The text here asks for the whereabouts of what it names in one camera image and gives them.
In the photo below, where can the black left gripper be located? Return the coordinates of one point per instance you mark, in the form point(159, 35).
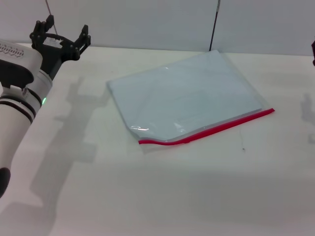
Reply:
point(54, 52)

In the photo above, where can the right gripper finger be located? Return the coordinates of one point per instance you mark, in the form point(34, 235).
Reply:
point(314, 51)

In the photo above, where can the clear red-zipper document bag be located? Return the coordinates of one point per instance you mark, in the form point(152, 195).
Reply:
point(197, 98)

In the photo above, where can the red zipper slider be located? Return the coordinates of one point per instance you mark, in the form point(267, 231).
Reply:
point(188, 141)

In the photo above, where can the thin black pole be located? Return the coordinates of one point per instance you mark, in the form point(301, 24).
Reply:
point(213, 29)

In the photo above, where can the thin thread with dark end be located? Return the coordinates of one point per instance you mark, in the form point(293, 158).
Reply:
point(243, 149)

